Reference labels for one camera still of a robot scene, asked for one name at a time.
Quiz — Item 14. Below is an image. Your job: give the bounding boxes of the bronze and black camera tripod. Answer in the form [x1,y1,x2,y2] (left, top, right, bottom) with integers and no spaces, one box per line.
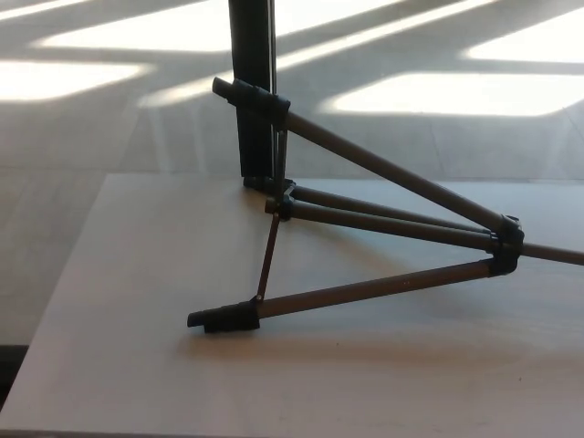
[185,76,584,337]

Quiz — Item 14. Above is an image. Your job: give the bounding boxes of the black upright stand post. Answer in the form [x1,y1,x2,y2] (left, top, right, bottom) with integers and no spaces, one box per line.
[228,0,281,189]

